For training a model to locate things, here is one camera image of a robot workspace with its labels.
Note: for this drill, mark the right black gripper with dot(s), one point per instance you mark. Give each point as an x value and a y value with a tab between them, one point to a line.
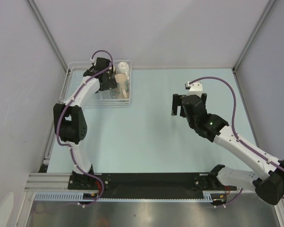
177	102

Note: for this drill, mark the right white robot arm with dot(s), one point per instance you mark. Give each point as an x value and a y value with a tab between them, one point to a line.
266	177

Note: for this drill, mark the white ceramic mug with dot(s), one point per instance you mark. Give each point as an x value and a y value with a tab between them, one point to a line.
123	68

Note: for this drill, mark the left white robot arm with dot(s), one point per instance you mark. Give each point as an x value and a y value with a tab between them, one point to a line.
70	125

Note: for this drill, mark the beige patterned mug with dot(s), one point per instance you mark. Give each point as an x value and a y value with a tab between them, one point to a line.
122	89

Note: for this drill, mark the white wire dish rack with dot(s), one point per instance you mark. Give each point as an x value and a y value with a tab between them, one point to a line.
74	76

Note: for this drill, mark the clear glass cup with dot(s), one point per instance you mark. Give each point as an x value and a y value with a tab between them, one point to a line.
106	95

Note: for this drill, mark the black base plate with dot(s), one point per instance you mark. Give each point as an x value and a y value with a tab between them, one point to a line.
159	186

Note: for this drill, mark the brown beige cup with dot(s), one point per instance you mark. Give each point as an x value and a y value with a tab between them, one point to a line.
112	71

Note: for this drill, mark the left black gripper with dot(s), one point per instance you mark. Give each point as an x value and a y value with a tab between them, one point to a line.
111	83

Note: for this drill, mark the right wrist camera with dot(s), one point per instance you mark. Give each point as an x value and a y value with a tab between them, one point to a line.
195	88

